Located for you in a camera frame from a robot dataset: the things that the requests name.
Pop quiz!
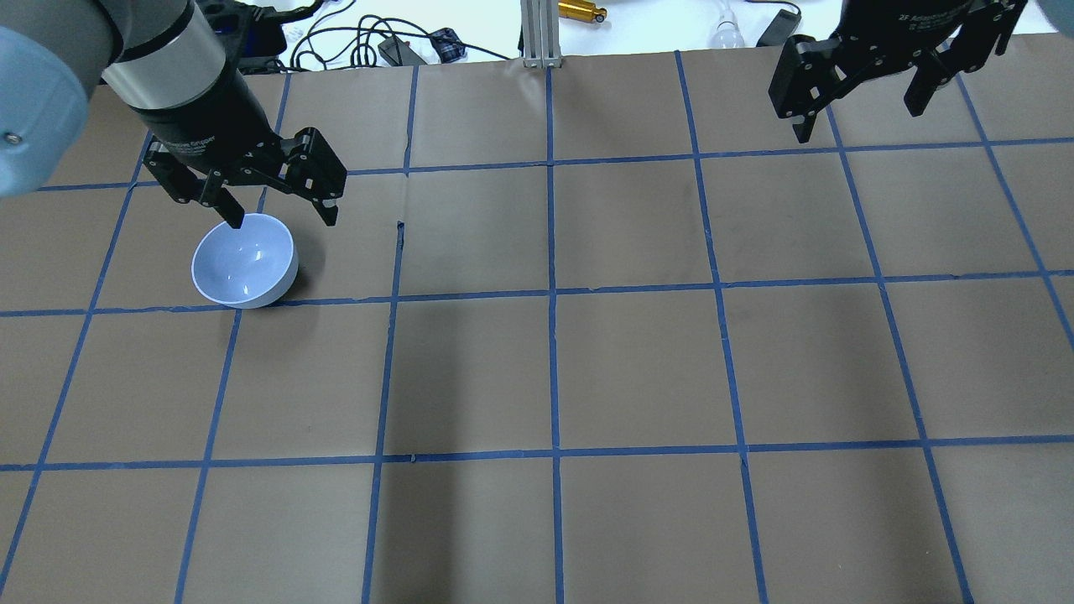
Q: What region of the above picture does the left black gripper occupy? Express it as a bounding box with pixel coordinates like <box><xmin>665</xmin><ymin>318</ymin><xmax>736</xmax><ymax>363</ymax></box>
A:
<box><xmin>134</xmin><ymin>64</ymin><xmax>347</xmax><ymax>230</ymax></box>

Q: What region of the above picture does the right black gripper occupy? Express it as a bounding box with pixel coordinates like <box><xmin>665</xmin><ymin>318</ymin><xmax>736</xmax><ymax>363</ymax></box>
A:
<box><xmin>768</xmin><ymin>1</ymin><xmax>1028</xmax><ymax>144</ymax></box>

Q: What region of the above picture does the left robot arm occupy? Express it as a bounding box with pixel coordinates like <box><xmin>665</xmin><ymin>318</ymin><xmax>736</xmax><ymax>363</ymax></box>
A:
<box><xmin>1</xmin><ymin>1</ymin><xmax>347</xmax><ymax>229</ymax></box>

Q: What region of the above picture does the light blue bowl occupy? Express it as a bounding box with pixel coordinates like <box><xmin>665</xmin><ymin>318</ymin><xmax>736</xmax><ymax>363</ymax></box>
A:
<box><xmin>190</xmin><ymin>213</ymin><xmax>299</xmax><ymax>310</ymax></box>

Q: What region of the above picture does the white light bulb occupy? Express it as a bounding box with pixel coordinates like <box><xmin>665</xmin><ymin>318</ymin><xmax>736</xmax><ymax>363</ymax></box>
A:
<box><xmin>710</xmin><ymin>1</ymin><xmax>748</xmax><ymax>49</ymax></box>

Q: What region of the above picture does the black power adapter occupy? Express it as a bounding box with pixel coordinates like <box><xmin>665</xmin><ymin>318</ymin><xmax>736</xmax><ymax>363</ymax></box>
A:
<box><xmin>377</xmin><ymin>37</ymin><xmax>427</xmax><ymax>66</ymax></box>

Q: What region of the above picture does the yellow cylindrical tool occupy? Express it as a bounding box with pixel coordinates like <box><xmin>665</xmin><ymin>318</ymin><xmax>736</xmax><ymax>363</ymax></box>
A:
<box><xmin>557</xmin><ymin>0</ymin><xmax>607</xmax><ymax>23</ymax></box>

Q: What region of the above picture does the aluminium frame post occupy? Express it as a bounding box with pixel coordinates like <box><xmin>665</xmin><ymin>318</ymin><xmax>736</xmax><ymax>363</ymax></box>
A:
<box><xmin>520</xmin><ymin>0</ymin><xmax>561</xmax><ymax>69</ymax></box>

